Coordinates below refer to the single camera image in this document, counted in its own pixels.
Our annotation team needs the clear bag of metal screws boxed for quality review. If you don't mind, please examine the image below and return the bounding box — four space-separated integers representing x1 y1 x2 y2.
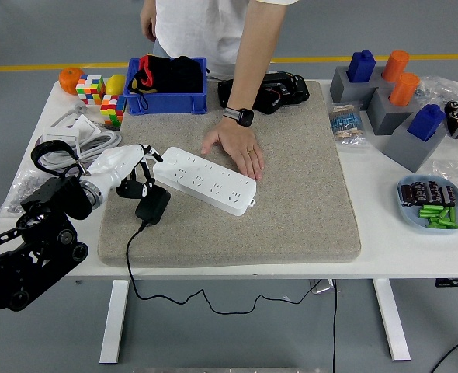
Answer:
0 166 55 218

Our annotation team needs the thin black plug cord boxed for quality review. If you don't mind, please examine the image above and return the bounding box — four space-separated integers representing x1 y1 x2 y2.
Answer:
124 221 323 315

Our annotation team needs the white square wall plate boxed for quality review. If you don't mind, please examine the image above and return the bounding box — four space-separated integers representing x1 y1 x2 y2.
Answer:
73 113 102 137

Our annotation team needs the grey block holder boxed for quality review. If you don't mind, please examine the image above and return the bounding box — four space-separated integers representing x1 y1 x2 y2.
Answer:
328 65 387 111
366 87 415 136
382 116 447 173

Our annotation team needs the clear bag of resistors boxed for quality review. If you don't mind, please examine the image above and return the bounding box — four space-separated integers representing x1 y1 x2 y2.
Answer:
327 101 368 151

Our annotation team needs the white rectangular box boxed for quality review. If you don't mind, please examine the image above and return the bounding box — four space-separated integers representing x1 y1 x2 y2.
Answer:
42 126 78 145

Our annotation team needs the black mechanical device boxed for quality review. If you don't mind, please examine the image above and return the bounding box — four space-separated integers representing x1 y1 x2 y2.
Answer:
217 71 311 116

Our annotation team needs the multicolour puzzle cube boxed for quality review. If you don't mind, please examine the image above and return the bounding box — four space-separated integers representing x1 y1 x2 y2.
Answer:
99 94 127 127
75 73 106 106

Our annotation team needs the light blue dish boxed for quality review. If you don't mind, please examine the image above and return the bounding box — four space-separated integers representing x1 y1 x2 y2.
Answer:
396 173 458 234

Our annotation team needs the black folded fabric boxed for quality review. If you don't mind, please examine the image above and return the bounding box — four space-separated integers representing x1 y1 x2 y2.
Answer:
168 56 210 94

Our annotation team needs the metal bracket under table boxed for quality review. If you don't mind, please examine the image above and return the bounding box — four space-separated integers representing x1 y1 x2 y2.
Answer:
309 279 335 293

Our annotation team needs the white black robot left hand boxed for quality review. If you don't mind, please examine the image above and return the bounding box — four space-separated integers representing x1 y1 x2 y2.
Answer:
85 143 164 200

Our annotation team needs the crumpled clear plastic bag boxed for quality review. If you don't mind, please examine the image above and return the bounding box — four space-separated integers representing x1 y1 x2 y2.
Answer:
413 75 458 117
426 157 458 211

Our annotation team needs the black plug adapter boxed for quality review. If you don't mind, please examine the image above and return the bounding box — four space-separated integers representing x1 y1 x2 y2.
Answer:
134 185 172 226

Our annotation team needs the blue plastic bin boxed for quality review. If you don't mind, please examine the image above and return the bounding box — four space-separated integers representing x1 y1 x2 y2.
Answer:
122 57 209 117

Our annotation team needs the black hanging cable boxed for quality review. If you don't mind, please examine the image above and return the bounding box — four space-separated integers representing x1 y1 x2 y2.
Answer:
331 278 338 373

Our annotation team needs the orange fruit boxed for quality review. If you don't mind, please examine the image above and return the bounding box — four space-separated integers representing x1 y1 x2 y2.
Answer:
57 67 85 96

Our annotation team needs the person's right hand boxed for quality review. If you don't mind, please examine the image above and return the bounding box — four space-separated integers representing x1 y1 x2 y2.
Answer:
139 6 158 43

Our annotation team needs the grey power strip cable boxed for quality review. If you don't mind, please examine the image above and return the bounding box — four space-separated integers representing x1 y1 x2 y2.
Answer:
38 101 123 172

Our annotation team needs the black floor cable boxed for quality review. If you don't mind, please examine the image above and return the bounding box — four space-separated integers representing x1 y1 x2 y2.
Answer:
432 333 458 373

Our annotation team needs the person's left hand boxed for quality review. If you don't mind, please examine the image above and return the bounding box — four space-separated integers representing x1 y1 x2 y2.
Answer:
200 116 265 181

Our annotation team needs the white table leg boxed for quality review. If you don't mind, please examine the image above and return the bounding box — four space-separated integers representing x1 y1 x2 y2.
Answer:
99 279 130 365
372 278 411 361

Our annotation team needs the white power strip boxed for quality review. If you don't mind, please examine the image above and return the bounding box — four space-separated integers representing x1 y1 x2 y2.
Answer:
152 146 258 218

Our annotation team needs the black wristwatch striped band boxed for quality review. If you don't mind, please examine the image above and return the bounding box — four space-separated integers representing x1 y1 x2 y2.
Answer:
223 107 255 128

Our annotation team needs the grey-brown mat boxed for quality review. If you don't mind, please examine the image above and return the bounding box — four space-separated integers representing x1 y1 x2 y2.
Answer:
96 79 362 268

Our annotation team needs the black printed capacitor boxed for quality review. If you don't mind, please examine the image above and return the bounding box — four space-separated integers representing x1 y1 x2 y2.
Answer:
399 184 415 206
411 181 428 204
439 184 458 207
425 180 442 204

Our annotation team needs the yellow lemon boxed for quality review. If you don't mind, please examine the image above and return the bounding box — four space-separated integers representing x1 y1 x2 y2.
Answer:
104 74 127 96

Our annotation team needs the black red yellow fabric pouch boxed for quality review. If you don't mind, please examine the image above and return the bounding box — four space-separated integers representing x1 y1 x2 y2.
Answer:
127 54 172 110

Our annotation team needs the blue square peg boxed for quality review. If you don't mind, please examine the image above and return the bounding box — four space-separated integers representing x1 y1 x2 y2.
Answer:
347 49 376 84
406 103 446 141

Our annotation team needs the orange cylinder peg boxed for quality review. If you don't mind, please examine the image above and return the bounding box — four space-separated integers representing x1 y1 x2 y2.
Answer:
387 72 420 108
380 49 410 83

